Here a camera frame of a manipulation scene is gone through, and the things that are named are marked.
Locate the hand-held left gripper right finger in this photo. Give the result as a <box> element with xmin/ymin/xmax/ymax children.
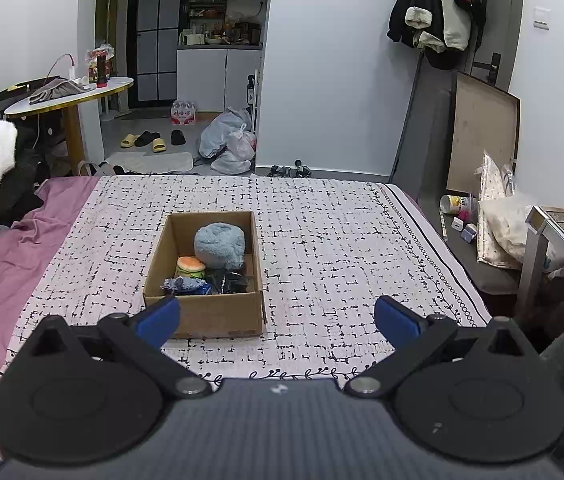
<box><xmin>344</xmin><ymin>295</ymin><xmax>540</xmax><ymax>401</ymax></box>

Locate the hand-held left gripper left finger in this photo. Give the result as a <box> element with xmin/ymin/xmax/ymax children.
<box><xmin>24</xmin><ymin>296</ymin><xmax>213</xmax><ymax>401</ymax></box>

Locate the denim plush toy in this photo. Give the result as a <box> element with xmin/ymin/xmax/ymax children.
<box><xmin>162</xmin><ymin>277</ymin><xmax>211</xmax><ymax>297</ymax></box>

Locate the brown cardboard box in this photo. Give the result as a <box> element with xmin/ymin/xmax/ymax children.
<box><xmin>143</xmin><ymin>211</ymin><xmax>267</xmax><ymax>339</ymax></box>

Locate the burger plush toy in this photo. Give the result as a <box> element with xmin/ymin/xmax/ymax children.
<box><xmin>175</xmin><ymin>256</ymin><xmax>207</xmax><ymax>279</ymax></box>

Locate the black plush toy white patch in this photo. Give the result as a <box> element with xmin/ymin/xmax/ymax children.
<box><xmin>221</xmin><ymin>271</ymin><xmax>255</xmax><ymax>295</ymax></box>

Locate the blue fluffy plush toy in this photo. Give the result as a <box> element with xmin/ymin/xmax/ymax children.
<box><xmin>194</xmin><ymin>222</ymin><xmax>247</xmax><ymax>271</ymax></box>

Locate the silver metal table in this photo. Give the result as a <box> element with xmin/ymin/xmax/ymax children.
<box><xmin>514</xmin><ymin>204</ymin><xmax>564</xmax><ymax>321</ymax></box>

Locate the white black patterned blanket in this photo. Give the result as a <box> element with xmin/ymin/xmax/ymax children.
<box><xmin>0</xmin><ymin>175</ymin><xmax>492</xmax><ymax>396</ymax></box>

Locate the dark bedside bench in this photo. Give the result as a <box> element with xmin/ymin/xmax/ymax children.
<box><xmin>439</xmin><ymin>207</ymin><xmax>522</xmax><ymax>297</ymax></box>

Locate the clear bag white filling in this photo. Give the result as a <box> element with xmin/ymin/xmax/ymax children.
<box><xmin>479</xmin><ymin>194</ymin><xmax>562</xmax><ymax>271</ymax></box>

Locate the white yellow paper cup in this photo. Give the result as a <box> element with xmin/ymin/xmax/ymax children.
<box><xmin>440</xmin><ymin>194</ymin><xmax>467</xmax><ymax>216</ymax></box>

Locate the gold patterned bag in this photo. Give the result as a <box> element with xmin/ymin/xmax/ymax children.
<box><xmin>476</xmin><ymin>150</ymin><xmax>520</xmax><ymax>266</ymax></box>

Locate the beige floor mat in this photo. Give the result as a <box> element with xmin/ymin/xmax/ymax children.
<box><xmin>99</xmin><ymin>151</ymin><xmax>195</xmax><ymax>176</ymax></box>

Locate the pink bed sheet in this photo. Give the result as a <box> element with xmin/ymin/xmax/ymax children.
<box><xmin>0</xmin><ymin>176</ymin><xmax>100</xmax><ymax>426</ymax></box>

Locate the brown framed board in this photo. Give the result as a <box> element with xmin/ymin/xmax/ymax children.
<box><xmin>446</xmin><ymin>71</ymin><xmax>521</xmax><ymax>196</ymax></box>

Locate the black clothing pile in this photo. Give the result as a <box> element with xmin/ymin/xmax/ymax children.
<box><xmin>0</xmin><ymin>122</ymin><xmax>70</xmax><ymax>228</ymax></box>

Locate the white plastic bag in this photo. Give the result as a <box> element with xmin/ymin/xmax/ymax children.
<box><xmin>227</xmin><ymin>124</ymin><xmax>257</xmax><ymax>162</ymax></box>

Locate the large bluish plastic bag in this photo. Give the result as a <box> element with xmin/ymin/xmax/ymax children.
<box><xmin>198</xmin><ymin>107</ymin><xmax>253</xmax><ymax>158</ymax></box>

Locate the grey leaning panel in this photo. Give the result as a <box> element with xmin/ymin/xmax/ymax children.
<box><xmin>391</xmin><ymin>50</ymin><xmax>457</xmax><ymax>196</ymax></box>

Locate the pack of water bottles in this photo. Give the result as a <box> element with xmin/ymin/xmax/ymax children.
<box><xmin>170</xmin><ymin>101</ymin><xmax>199</xmax><ymax>126</ymax></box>

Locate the oval white table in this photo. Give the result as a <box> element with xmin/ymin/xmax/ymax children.
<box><xmin>4</xmin><ymin>76</ymin><xmax>135</xmax><ymax>171</ymax></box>

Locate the white kitchen cabinet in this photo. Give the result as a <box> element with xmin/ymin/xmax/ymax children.
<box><xmin>177</xmin><ymin>47</ymin><xmax>263</xmax><ymax>111</ymax></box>

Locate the grey cloth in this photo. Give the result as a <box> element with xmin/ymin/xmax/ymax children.
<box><xmin>28</xmin><ymin>80</ymin><xmax>85</xmax><ymax>106</ymax></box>

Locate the black flat board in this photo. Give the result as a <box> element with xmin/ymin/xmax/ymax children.
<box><xmin>0</xmin><ymin>79</ymin><xmax>58</xmax><ymax>109</ymax></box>

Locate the cluttered kitchen shelf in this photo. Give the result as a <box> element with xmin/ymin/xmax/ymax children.
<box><xmin>179</xmin><ymin>0</ymin><xmax>267</xmax><ymax>48</ymax></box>

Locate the black cable tangle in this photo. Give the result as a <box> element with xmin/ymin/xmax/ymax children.
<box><xmin>267</xmin><ymin>160</ymin><xmax>313</xmax><ymax>178</ymax></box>

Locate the black door handle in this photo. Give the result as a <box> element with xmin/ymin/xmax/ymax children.
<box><xmin>472</xmin><ymin>52</ymin><xmax>502</xmax><ymax>83</ymax></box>

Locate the white charging cable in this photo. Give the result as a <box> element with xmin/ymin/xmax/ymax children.
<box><xmin>44</xmin><ymin>53</ymin><xmax>77</xmax><ymax>82</ymax></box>

